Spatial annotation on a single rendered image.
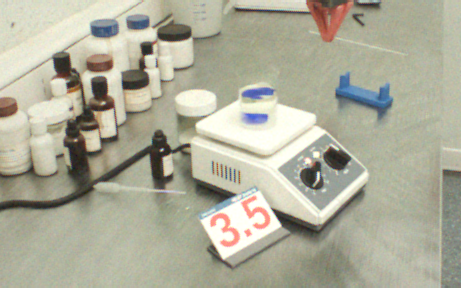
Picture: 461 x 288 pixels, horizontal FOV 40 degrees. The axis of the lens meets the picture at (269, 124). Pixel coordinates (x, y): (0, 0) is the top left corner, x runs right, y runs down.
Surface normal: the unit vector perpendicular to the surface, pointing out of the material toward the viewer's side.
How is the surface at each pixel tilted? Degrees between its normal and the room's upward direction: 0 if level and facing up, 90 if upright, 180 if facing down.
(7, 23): 90
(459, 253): 0
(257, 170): 90
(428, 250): 0
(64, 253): 0
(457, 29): 90
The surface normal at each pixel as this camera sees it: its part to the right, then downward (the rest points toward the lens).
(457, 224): 0.00, -0.90
